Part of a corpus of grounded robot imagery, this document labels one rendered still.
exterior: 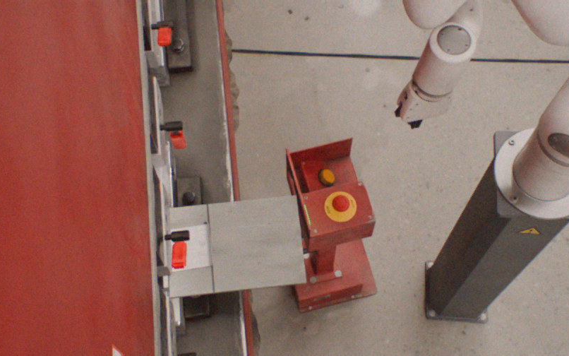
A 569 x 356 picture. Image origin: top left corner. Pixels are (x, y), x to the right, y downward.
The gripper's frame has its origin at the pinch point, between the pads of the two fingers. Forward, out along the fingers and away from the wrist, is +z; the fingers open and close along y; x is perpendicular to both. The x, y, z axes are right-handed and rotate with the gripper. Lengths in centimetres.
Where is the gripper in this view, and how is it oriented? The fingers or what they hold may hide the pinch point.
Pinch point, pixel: (414, 118)
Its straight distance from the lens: 188.8
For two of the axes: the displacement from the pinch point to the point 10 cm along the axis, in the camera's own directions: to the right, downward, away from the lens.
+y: 9.6, -2.1, 1.6
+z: -0.7, 3.7, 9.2
